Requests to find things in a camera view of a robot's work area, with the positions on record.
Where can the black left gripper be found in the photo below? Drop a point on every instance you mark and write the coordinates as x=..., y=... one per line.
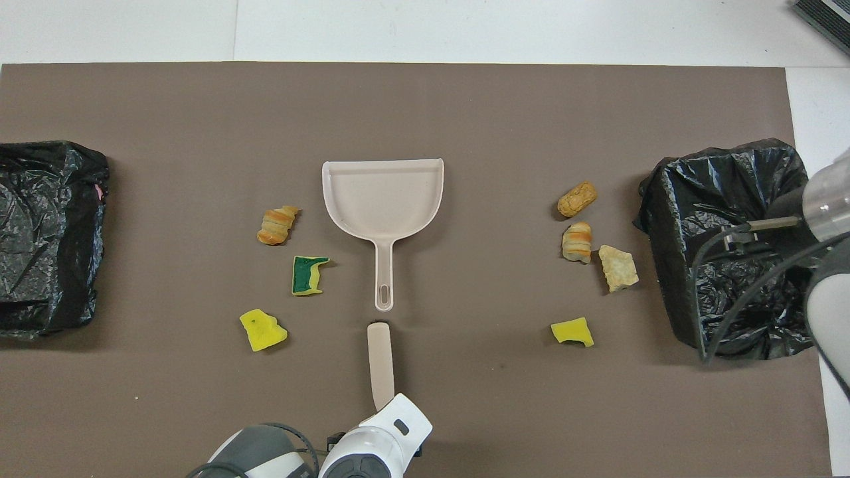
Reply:
x=336, y=441

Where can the beige brush black bristles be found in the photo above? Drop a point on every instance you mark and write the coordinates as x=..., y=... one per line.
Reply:
x=380, y=358

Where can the yellow sponge piece dark dot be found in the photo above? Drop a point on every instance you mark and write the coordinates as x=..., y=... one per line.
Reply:
x=262, y=332

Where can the green yellow sponge piece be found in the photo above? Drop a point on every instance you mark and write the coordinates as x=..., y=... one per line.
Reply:
x=305, y=273

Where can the striped croissant piece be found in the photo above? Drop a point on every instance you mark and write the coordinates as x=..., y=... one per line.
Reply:
x=576, y=242
x=275, y=226

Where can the beige plastic dustpan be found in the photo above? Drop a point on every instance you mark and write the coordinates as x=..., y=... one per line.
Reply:
x=382, y=199

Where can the pale bread chunk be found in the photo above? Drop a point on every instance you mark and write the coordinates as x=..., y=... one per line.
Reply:
x=617, y=269

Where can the brown bread roll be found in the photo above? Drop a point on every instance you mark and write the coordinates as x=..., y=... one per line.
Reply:
x=576, y=199

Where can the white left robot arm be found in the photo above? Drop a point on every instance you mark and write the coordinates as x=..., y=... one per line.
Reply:
x=372, y=445

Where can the black bag bin pink spot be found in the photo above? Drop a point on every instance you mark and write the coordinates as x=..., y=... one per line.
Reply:
x=46, y=265

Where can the black bag lined bin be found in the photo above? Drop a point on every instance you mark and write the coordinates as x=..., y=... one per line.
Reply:
x=664, y=199

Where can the brown table mat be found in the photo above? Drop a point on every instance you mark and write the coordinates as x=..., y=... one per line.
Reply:
x=465, y=106

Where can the dark grey ribbed device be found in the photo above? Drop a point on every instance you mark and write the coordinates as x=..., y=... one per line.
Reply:
x=823, y=16

